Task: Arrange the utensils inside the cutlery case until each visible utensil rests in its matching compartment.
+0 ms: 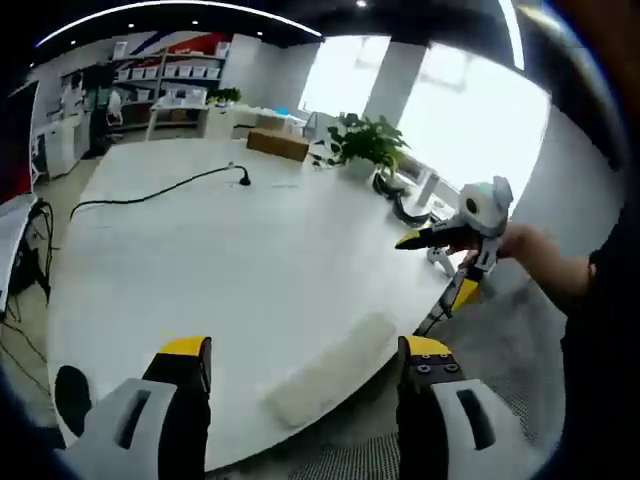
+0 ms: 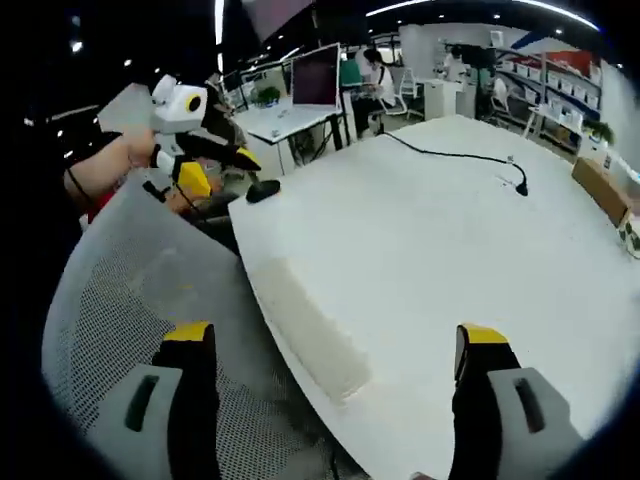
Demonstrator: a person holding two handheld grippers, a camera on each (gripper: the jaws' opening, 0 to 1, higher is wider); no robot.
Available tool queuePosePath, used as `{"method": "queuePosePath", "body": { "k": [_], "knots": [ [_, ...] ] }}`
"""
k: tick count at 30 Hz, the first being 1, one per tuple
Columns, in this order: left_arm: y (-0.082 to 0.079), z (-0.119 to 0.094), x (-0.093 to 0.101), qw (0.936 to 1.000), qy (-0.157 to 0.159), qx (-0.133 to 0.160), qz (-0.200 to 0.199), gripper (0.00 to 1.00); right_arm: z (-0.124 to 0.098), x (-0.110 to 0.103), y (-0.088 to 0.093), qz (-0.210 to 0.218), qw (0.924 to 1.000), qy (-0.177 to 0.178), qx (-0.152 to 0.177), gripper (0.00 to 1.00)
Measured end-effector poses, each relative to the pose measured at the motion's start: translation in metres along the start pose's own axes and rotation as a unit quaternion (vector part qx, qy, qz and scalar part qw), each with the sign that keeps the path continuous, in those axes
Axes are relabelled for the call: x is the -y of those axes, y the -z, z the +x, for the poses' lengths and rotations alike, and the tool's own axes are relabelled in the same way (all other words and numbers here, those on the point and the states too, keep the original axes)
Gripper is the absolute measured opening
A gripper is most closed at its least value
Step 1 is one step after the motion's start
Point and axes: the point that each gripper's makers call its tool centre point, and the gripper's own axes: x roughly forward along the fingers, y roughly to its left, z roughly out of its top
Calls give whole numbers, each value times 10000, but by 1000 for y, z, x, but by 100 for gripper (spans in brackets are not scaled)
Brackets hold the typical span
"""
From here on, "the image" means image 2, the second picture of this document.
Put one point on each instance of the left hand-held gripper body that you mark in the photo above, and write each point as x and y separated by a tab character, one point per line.
177	110

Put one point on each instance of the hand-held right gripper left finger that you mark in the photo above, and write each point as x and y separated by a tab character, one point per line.
150	430

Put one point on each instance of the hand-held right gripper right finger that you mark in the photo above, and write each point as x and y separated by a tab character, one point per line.
500	430

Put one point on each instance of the beige cutlery case lid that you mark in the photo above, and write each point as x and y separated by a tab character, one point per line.
305	305

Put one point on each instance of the person's left hand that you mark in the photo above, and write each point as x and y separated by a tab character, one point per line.
139	147

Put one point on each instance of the black computer mouse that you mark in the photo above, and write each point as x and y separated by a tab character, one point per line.
262	191

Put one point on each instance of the green desk plant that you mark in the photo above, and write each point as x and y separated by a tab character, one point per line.
267	95

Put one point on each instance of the white standing desk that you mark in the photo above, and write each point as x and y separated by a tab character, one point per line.
290	122

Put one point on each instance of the grey mesh chair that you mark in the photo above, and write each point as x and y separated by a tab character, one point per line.
150	280

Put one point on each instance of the black wristband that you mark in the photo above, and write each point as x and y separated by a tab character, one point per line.
76	184

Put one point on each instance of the white laptop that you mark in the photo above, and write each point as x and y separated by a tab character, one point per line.
315	77

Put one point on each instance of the hanging ceiling screen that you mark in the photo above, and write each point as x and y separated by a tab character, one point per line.
285	20

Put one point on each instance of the white office chair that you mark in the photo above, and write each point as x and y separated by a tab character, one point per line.
409	90

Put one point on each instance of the large potted green plant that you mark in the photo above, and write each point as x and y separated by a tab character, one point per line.
632	239

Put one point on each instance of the cardboard box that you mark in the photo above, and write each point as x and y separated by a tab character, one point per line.
600	190

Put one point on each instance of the small potted plant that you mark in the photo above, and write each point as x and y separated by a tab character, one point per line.
600	131

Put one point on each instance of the storage shelf with bins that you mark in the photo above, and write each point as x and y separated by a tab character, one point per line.
555	95

